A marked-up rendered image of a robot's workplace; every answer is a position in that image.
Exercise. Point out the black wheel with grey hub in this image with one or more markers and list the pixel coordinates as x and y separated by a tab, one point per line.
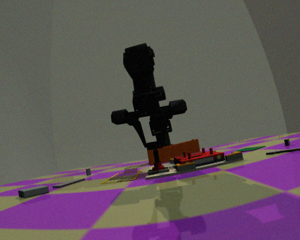
154	145

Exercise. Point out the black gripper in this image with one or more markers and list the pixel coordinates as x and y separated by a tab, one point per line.
132	118

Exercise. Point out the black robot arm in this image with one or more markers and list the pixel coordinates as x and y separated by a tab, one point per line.
138	62

